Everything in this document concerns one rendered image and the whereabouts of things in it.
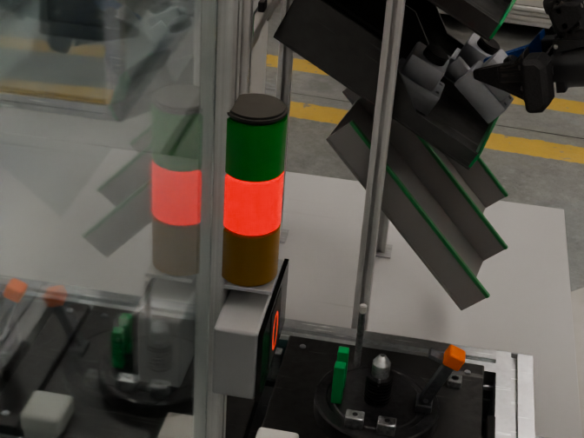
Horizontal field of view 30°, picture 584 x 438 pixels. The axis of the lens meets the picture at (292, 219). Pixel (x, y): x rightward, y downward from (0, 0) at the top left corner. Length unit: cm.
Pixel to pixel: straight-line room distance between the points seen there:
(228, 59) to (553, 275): 102
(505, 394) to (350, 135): 36
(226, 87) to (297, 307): 79
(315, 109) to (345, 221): 247
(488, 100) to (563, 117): 316
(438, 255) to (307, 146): 264
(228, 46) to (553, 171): 325
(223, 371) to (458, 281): 52
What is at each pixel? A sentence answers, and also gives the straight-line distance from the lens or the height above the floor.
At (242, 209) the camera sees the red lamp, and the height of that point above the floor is 133.
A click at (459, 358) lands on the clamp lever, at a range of 118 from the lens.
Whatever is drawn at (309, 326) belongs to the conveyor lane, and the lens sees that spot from 139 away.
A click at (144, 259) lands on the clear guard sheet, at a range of 70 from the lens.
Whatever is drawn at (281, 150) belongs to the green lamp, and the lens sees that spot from 86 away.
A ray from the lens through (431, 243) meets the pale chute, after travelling 136.
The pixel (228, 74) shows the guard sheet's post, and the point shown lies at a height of 145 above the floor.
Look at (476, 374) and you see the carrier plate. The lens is 133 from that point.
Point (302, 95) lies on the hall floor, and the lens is 439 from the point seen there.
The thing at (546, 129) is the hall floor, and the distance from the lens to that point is 434.
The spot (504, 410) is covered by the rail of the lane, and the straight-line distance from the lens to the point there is 130.
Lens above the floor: 177
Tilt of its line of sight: 30 degrees down
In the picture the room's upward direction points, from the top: 4 degrees clockwise
